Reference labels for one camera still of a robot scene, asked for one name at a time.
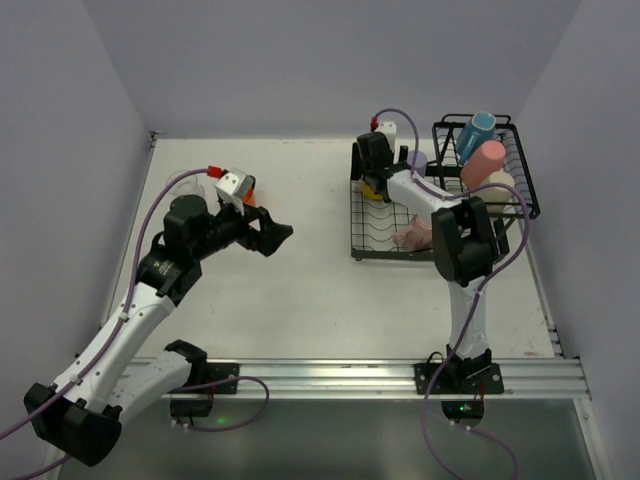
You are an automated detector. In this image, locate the yellow mug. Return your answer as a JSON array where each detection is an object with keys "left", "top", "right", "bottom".
[{"left": 360, "top": 180, "right": 384, "bottom": 201}]

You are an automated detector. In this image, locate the orange mug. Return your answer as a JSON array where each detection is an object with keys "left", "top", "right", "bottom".
[{"left": 243, "top": 188, "right": 257, "bottom": 207}]

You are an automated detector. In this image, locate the clear glass cup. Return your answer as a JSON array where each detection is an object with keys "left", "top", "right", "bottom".
[
  {"left": 188, "top": 183, "right": 206, "bottom": 199},
  {"left": 166, "top": 170, "right": 201, "bottom": 197}
]

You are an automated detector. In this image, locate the pink mug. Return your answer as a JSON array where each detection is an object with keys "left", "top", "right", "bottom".
[{"left": 392, "top": 215, "right": 433, "bottom": 251}]

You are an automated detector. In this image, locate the cream tumbler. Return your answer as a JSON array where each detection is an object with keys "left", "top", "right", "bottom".
[{"left": 475, "top": 170, "right": 515, "bottom": 214}]

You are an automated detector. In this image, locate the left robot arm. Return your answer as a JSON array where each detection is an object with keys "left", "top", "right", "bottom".
[{"left": 24, "top": 195, "right": 293, "bottom": 467}]

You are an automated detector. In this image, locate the lilac tumbler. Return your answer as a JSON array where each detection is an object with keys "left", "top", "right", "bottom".
[{"left": 407, "top": 150, "right": 428, "bottom": 177}]

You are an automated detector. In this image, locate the blue mug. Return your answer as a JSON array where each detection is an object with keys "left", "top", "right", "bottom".
[{"left": 456, "top": 111, "right": 496, "bottom": 166}]

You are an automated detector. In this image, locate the pink tumbler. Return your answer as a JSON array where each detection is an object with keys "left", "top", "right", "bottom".
[{"left": 460, "top": 140, "right": 506, "bottom": 189}]

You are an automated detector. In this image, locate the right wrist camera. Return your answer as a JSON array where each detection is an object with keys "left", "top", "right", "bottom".
[{"left": 376, "top": 121, "right": 397, "bottom": 152}]

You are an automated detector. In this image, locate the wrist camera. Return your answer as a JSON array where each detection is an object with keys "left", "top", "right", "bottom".
[
  {"left": 214, "top": 170, "right": 256, "bottom": 204},
  {"left": 376, "top": 121, "right": 397, "bottom": 152}
]

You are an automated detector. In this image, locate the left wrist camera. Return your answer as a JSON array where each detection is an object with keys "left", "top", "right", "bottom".
[{"left": 214, "top": 170, "right": 256, "bottom": 204}]

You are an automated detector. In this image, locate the black wire dish rack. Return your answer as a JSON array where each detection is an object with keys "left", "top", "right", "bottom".
[{"left": 350, "top": 112, "right": 540, "bottom": 261}]

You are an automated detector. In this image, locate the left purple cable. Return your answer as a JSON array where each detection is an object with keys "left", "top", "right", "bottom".
[{"left": 0, "top": 164, "right": 271, "bottom": 480}]

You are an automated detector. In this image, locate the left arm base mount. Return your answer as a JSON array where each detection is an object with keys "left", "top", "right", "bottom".
[{"left": 169, "top": 362, "right": 240, "bottom": 425}]

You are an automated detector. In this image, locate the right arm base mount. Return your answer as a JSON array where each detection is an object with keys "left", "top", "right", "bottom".
[{"left": 431, "top": 349, "right": 505, "bottom": 427}]

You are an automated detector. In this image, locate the aluminium rail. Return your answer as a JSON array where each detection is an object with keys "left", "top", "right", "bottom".
[{"left": 64, "top": 355, "right": 591, "bottom": 401}]

